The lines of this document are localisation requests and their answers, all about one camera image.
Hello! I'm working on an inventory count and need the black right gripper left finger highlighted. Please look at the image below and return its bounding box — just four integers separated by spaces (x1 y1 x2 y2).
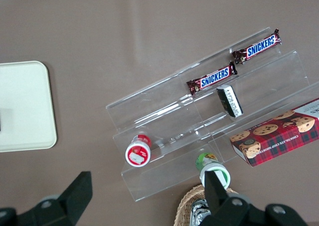
0 171 93 226

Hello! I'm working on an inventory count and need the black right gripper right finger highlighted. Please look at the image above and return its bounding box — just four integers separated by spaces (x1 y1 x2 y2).
199 171 309 226

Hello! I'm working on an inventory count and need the oval wicker basket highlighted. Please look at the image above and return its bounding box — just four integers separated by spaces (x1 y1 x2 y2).
176 183 241 226

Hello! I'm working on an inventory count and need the cream rectangular serving tray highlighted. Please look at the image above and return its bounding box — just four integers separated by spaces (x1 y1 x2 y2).
0 60 58 153

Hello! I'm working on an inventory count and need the stack of foil containers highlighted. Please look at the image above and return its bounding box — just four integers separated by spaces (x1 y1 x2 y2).
190 198 212 226

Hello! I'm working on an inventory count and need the green-capped small bottle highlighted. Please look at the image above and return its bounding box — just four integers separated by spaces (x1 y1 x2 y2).
194 152 231 190

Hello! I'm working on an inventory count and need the red-capped small bottle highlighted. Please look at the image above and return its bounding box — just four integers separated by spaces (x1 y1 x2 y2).
125 134 152 167

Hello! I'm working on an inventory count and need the red tartan cookie box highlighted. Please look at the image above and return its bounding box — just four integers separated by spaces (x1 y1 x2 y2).
229 98 319 167

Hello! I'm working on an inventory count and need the small black chocolate box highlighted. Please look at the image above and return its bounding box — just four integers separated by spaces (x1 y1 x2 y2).
216 85 244 118

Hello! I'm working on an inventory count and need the clear acrylic stepped display stand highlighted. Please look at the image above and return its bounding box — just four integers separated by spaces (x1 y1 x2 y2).
105 26 319 202

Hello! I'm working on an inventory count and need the Snickers chocolate bar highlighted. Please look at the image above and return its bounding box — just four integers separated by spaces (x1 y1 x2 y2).
232 28 282 65
186 61 238 96

